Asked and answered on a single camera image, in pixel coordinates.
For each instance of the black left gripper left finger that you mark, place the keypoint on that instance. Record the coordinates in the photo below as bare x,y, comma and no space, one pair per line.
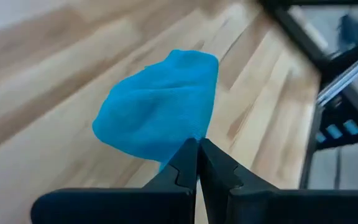
135,205

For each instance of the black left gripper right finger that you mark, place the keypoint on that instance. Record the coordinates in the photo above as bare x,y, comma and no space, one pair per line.
259,205

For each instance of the black aluminium table frame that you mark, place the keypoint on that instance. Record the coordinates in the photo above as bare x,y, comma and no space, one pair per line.
337,113

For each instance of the white sock with teal heel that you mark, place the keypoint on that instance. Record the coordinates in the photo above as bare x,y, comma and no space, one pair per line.
154,109

